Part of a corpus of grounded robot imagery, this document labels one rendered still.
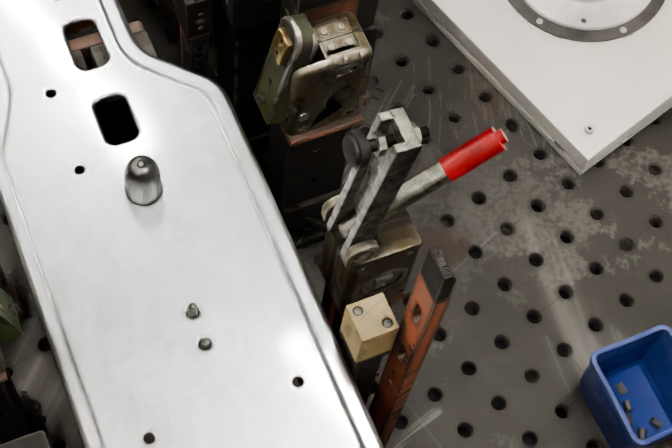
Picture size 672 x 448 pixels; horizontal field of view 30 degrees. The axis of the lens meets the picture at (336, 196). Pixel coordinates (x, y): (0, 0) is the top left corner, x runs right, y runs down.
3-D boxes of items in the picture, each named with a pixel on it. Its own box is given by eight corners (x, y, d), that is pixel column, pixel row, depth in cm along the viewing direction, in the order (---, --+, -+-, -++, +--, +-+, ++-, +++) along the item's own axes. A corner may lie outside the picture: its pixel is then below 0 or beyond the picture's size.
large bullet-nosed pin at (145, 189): (122, 187, 113) (117, 152, 107) (155, 177, 114) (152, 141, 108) (133, 217, 112) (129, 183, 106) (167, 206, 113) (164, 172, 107)
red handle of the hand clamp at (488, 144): (327, 209, 104) (488, 109, 100) (338, 215, 106) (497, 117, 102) (347, 253, 103) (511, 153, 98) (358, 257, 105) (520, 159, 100)
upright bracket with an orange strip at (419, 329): (357, 440, 133) (427, 246, 89) (368, 435, 134) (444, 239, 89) (368, 465, 132) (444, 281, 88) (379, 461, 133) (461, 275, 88)
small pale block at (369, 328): (313, 432, 133) (344, 305, 101) (343, 421, 134) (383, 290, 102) (325, 463, 132) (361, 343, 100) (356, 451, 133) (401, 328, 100)
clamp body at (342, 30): (241, 202, 145) (249, 17, 112) (332, 172, 148) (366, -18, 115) (271, 271, 142) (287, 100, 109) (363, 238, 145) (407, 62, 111)
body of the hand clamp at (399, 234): (300, 349, 137) (325, 208, 106) (357, 328, 139) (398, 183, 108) (321, 398, 135) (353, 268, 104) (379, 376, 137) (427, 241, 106)
